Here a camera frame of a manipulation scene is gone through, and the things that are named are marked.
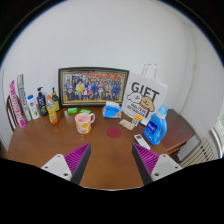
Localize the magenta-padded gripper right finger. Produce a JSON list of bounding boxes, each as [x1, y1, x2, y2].
[[131, 142, 183, 186]]

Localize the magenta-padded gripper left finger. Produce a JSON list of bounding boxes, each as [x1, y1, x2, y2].
[[40, 143, 92, 185]]

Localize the orange-capped juice bottle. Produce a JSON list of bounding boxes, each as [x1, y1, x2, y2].
[[45, 94, 59, 126]]

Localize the white remote control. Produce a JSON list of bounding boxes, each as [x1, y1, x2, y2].
[[133, 133, 152, 150]]

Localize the blue detergent bottle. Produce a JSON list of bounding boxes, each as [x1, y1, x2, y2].
[[143, 105, 169, 146]]

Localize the pink mug with yellow spots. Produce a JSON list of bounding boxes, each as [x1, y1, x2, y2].
[[74, 112, 96, 135]]

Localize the puzzle cube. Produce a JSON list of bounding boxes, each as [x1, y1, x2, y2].
[[131, 115, 143, 127]]

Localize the small flat printed packet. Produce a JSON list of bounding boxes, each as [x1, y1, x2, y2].
[[118, 118, 136, 131]]

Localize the flat round red coaster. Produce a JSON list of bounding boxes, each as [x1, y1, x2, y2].
[[106, 127, 122, 140]]

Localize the dark wooden side table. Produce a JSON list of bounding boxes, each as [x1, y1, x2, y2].
[[160, 108, 196, 158]]

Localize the white radiator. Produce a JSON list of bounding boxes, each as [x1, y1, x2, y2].
[[179, 137, 218, 168]]

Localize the blue tissue pack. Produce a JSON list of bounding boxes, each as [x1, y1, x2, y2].
[[102, 100, 123, 120]]

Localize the dark blue pump bottle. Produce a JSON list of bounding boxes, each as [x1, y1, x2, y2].
[[36, 86, 49, 117]]

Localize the white blue-capped shampoo bottle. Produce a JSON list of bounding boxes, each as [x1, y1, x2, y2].
[[26, 94, 42, 120]]

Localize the white paper gift bag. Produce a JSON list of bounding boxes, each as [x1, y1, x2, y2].
[[121, 63, 169, 126]]

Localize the framed group picture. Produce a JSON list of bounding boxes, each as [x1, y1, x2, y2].
[[57, 66, 130, 108]]

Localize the window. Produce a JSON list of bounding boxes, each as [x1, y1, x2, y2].
[[213, 109, 224, 158]]

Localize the tall pink box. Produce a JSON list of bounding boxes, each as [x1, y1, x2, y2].
[[8, 79, 27, 129]]

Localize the wooden chair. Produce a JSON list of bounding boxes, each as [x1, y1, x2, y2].
[[5, 94, 21, 132]]

